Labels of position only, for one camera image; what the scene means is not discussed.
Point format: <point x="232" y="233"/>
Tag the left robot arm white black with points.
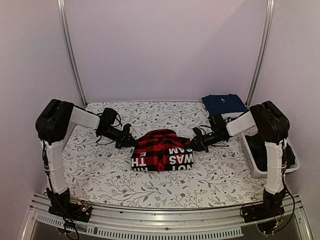
<point x="52" y="126"/>

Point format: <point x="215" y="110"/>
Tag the red black plaid shirt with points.
<point x="162" y="150"/>

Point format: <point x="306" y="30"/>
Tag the folded navy blue shirt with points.
<point x="229" y="106"/>

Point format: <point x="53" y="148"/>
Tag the aluminium front rail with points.
<point x="110" y="222"/>

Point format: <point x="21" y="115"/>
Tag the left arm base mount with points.
<point x="61" y="205"/>

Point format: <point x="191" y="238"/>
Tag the left aluminium frame post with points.
<point x="61" y="7"/>

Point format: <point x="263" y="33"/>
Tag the right aluminium frame post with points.
<point x="270" y="5"/>

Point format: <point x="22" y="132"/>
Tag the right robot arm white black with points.
<point x="273" y="127"/>

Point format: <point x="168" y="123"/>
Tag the dark green plaid garment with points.
<point x="259" y="152"/>

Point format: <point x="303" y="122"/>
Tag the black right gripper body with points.
<point x="205" y="141"/>

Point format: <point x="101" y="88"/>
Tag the floral patterned table cloth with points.
<point x="98" y="172"/>

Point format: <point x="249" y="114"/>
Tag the aluminium frame post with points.
<point x="270" y="5"/>
<point x="61" y="7"/>

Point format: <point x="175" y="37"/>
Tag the white plastic laundry basket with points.
<point x="251" y="163"/>

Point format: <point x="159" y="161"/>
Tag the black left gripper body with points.
<point x="120" y="141"/>

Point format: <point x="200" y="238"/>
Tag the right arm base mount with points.
<point x="265" y="210"/>

